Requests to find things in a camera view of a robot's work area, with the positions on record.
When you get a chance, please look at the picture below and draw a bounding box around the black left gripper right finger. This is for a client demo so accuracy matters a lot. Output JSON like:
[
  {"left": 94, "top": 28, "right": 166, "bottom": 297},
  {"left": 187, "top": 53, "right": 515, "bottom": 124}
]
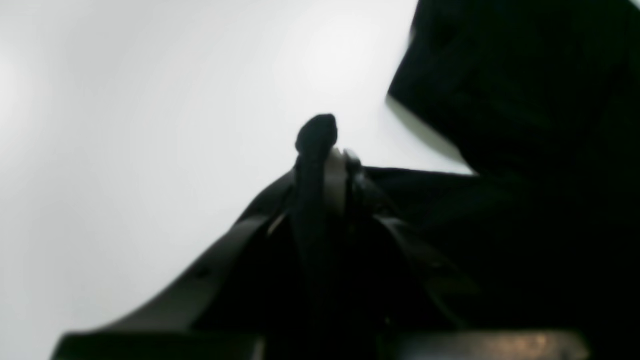
[{"left": 325, "top": 148, "right": 591, "bottom": 360}]

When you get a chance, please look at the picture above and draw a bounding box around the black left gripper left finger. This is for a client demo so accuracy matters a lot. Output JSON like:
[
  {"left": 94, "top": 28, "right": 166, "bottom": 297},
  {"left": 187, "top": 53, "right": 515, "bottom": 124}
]
[{"left": 52, "top": 171, "right": 294, "bottom": 360}]

